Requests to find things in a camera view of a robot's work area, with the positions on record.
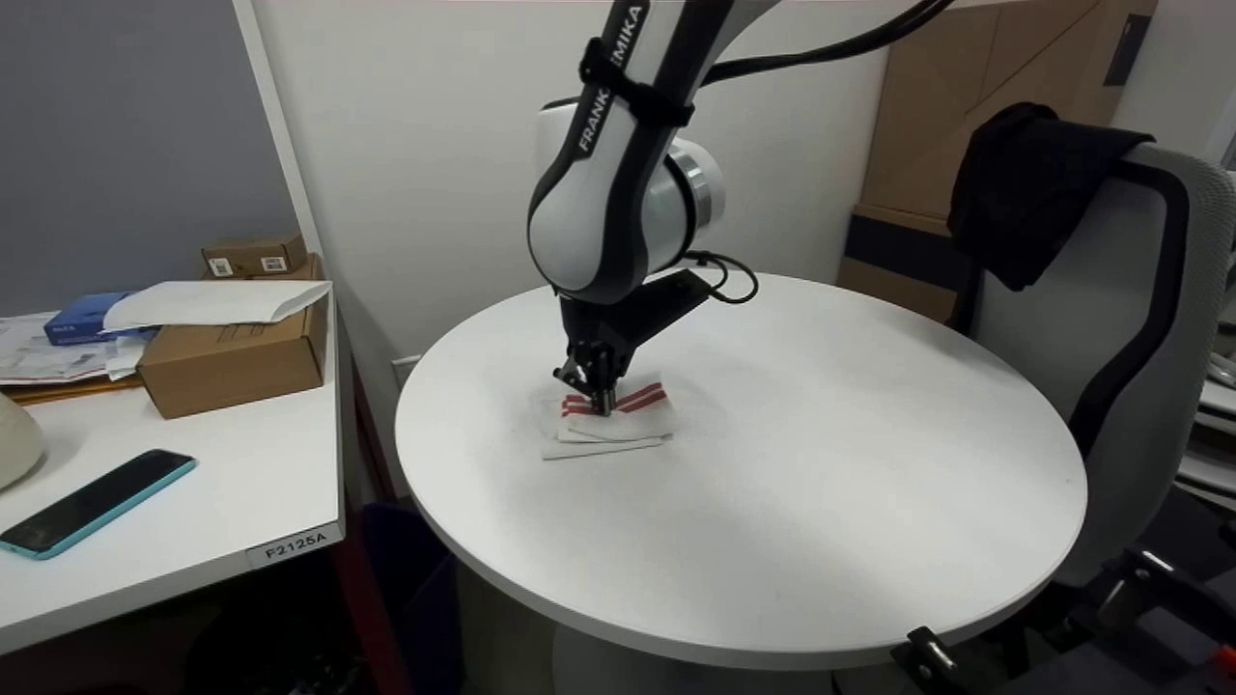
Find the beige rounded object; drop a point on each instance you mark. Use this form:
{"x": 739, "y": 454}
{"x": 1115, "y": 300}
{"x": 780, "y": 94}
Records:
{"x": 19, "y": 440}

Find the black cloth on chair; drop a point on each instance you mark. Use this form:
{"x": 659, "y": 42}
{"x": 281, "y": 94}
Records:
{"x": 1025, "y": 188}

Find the grey office chair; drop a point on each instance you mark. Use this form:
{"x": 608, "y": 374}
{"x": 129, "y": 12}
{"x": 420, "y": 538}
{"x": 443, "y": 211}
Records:
{"x": 1116, "y": 333}

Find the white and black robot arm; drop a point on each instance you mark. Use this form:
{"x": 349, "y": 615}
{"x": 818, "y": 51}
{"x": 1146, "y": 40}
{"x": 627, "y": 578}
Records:
{"x": 589, "y": 229}

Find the papers on side desk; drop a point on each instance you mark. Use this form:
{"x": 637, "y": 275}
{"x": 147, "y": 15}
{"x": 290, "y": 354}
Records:
{"x": 32, "y": 360}

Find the white padded envelope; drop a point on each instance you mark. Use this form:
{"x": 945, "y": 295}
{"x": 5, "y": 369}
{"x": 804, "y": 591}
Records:
{"x": 214, "y": 302}

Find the smartphone with teal case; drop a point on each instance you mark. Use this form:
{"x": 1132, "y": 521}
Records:
{"x": 89, "y": 508}

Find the large flat cardboard sheet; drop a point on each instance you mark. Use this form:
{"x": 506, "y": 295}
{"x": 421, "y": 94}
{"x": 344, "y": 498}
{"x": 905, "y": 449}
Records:
{"x": 937, "y": 91}

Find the blue packet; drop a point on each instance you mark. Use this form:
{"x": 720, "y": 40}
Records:
{"x": 79, "y": 322}

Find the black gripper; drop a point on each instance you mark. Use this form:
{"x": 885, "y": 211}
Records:
{"x": 605, "y": 338}

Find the white towel with red stripes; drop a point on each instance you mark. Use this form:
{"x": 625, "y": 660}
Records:
{"x": 572, "y": 429}

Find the small open cardboard box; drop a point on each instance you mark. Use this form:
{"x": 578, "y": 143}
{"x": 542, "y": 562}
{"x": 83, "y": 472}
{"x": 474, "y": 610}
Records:
{"x": 261, "y": 261}

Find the brown cardboard box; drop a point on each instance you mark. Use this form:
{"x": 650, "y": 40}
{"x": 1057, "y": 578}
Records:
{"x": 231, "y": 363}

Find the black clamp at table edge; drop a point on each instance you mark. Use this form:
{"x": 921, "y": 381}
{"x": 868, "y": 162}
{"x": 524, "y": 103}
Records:
{"x": 937, "y": 670}

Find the white rectangular side desk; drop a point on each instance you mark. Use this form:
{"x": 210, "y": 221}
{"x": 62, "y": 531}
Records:
{"x": 267, "y": 486}

